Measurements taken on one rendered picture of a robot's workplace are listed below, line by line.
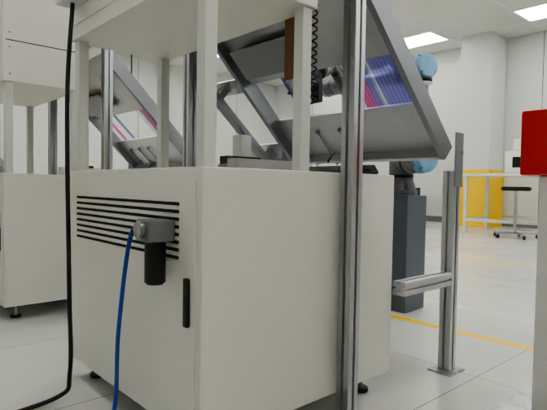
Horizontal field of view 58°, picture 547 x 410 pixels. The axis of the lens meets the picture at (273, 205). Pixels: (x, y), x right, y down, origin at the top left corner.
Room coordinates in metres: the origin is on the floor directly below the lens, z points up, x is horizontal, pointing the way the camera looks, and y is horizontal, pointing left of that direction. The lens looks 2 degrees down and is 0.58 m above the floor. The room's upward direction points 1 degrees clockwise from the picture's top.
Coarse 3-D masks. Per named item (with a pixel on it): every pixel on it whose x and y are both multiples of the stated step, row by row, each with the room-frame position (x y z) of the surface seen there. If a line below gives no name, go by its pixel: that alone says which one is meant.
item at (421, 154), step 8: (376, 152) 1.80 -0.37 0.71; (384, 152) 1.78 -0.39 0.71; (392, 152) 1.75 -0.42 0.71; (400, 152) 1.72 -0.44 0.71; (408, 152) 1.70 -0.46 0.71; (416, 152) 1.67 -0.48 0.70; (424, 152) 1.65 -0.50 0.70; (432, 152) 1.63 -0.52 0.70; (312, 160) 2.01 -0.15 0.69; (320, 160) 1.98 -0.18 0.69; (328, 160) 1.95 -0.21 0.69; (336, 160) 1.91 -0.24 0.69; (368, 160) 1.80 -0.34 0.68; (376, 160) 1.78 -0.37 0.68; (384, 160) 1.75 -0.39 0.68; (392, 160) 1.73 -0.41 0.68; (400, 160) 1.70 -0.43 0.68; (408, 160) 1.68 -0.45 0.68
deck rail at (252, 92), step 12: (228, 60) 1.85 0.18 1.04; (240, 72) 1.89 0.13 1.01; (240, 84) 1.89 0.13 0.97; (252, 96) 1.93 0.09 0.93; (264, 96) 1.97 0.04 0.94; (264, 108) 1.97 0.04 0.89; (264, 120) 1.98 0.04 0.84; (276, 132) 2.01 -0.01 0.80; (288, 144) 2.06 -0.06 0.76; (288, 156) 2.07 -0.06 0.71
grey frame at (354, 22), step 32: (352, 0) 1.22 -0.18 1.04; (352, 32) 1.22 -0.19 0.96; (192, 64) 1.77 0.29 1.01; (352, 64) 1.21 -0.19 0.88; (192, 96) 1.77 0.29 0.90; (352, 96) 1.21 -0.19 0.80; (192, 128) 1.78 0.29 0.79; (352, 128) 1.21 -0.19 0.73; (192, 160) 1.78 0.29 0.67; (352, 160) 1.21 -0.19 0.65; (352, 192) 1.21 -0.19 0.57; (448, 192) 1.57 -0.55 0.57; (352, 224) 1.21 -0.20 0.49; (448, 224) 1.57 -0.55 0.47; (352, 256) 1.21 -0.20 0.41; (448, 256) 1.56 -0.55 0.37; (352, 288) 1.22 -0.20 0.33; (448, 288) 1.55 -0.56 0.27; (352, 320) 1.22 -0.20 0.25; (448, 320) 1.55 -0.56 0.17; (352, 352) 1.22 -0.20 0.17; (448, 352) 1.55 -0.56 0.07; (352, 384) 1.23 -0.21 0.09
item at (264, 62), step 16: (320, 0) 1.46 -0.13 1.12; (336, 0) 1.43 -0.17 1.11; (320, 16) 1.50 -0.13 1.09; (336, 16) 1.47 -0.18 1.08; (368, 16) 1.41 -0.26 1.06; (256, 32) 1.70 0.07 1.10; (272, 32) 1.66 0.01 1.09; (320, 32) 1.54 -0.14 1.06; (336, 32) 1.51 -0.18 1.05; (368, 32) 1.44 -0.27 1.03; (240, 48) 1.81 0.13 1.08; (256, 48) 1.70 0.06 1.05; (272, 48) 1.66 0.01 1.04; (320, 48) 1.59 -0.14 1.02; (336, 48) 1.55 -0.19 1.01; (368, 48) 1.49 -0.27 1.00; (384, 48) 1.45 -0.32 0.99; (240, 64) 1.81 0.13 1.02; (256, 64) 1.76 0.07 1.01; (272, 64) 1.72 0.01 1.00; (320, 64) 1.64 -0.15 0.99; (336, 64) 1.60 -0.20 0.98; (256, 80) 1.89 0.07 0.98
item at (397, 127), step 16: (336, 112) 1.78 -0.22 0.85; (368, 112) 1.68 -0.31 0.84; (384, 112) 1.64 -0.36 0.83; (400, 112) 1.60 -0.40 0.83; (416, 112) 1.56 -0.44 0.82; (288, 128) 2.00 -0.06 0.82; (320, 128) 1.88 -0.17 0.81; (336, 128) 1.83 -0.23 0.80; (368, 128) 1.74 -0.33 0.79; (384, 128) 1.69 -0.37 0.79; (400, 128) 1.65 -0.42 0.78; (416, 128) 1.61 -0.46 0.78; (320, 144) 1.96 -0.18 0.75; (336, 144) 1.90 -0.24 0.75; (368, 144) 1.80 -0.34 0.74; (384, 144) 1.75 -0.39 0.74; (400, 144) 1.71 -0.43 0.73; (416, 144) 1.66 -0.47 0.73
